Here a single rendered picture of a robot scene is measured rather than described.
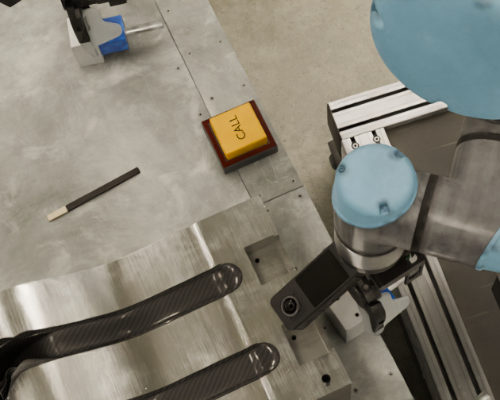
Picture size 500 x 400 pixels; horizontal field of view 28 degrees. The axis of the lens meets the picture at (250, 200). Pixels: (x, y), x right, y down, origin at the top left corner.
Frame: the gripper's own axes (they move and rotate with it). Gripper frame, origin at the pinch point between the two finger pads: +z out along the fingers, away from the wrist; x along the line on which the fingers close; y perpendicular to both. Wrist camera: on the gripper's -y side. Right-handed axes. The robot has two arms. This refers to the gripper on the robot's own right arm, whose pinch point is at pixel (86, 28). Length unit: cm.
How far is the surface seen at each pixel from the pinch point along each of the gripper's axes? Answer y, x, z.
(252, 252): 16.2, -38.6, -1.0
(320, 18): 44, 49, 85
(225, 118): 16.4, -17.8, 1.6
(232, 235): 14.2, -36.8, -3.7
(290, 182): 23.1, -27.5, 5.3
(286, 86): 32, 33, 85
